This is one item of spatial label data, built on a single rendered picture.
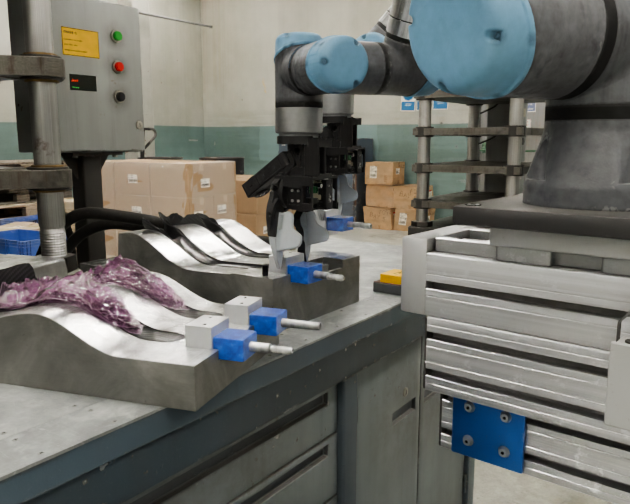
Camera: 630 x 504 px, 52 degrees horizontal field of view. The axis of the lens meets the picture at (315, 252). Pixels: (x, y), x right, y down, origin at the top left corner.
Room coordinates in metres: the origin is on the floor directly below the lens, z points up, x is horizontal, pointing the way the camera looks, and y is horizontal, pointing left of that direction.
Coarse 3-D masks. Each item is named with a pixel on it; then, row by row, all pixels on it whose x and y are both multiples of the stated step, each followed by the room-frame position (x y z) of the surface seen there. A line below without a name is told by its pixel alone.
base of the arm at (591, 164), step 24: (552, 120) 0.66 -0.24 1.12; (576, 120) 0.63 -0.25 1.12; (600, 120) 0.62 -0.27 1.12; (624, 120) 0.61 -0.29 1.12; (552, 144) 0.65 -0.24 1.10; (576, 144) 0.62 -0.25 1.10; (600, 144) 0.61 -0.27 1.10; (624, 144) 0.61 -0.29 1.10; (552, 168) 0.63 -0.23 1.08; (576, 168) 0.62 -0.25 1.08; (600, 168) 0.60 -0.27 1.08; (624, 168) 0.60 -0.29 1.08; (528, 192) 0.66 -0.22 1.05; (552, 192) 0.63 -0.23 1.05; (576, 192) 0.61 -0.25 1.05; (600, 192) 0.60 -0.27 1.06; (624, 192) 0.59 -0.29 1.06
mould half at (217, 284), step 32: (192, 224) 1.29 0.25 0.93; (224, 224) 1.33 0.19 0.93; (128, 256) 1.18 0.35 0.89; (160, 256) 1.12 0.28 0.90; (224, 256) 1.19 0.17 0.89; (320, 256) 1.17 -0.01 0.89; (352, 256) 1.17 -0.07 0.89; (192, 288) 1.08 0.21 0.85; (224, 288) 1.03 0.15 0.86; (256, 288) 0.99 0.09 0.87; (288, 288) 1.01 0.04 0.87; (320, 288) 1.08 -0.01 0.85; (352, 288) 1.17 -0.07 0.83
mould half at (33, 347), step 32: (0, 256) 1.06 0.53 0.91; (32, 256) 1.06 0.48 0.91; (0, 320) 0.77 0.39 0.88; (32, 320) 0.75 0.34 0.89; (64, 320) 0.75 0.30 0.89; (96, 320) 0.78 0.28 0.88; (160, 320) 0.85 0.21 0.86; (192, 320) 0.86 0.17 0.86; (0, 352) 0.77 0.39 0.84; (32, 352) 0.75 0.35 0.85; (64, 352) 0.74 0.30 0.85; (96, 352) 0.72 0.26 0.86; (128, 352) 0.73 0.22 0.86; (160, 352) 0.73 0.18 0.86; (192, 352) 0.73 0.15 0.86; (256, 352) 0.85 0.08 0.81; (32, 384) 0.75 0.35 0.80; (64, 384) 0.74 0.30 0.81; (96, 384) 0.72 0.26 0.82; (128, 384) 0.71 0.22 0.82; (160, 384) 0.70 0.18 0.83; (192, 384) 0.68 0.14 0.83; (224, 384) 0.75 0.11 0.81
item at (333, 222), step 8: (328, 216) 1.33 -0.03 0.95; (336, 216) 1.34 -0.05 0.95; (344, 216) 1.34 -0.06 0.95; (320, 224) 1.33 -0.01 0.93; (328, 224) 1.32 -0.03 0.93; (336, 224) 1.31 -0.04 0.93; (344, 224) 1.31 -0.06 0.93; (352, 224) 1.31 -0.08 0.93; (360, 224) 1.30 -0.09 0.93; (368, 224) 1.29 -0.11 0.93; (336, 232) 1.36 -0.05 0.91
